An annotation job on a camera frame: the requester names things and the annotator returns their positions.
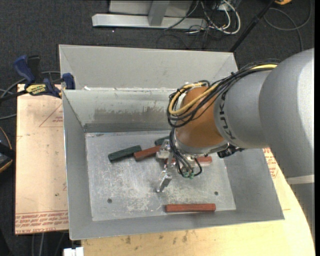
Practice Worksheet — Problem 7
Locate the dark green flat block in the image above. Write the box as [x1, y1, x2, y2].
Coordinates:
[107, 144, 143, 163]
[154, 136, 171, 147]

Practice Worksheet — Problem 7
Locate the red-brown flat block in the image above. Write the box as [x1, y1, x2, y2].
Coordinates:
[196, 156, 213, 166]
[133, 145, 162, 162]
[164, 203, 217, 214]

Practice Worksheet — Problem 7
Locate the grey metal bin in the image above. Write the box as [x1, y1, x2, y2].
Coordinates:
[58, 44, 285, 241]

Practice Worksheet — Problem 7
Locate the brown cardboard board, red print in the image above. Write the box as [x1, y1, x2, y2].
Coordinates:
[14, 83, 292, 236]

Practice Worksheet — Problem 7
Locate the black cylinder on white bracket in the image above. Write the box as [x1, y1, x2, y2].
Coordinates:
[216, 146, 245, 159]

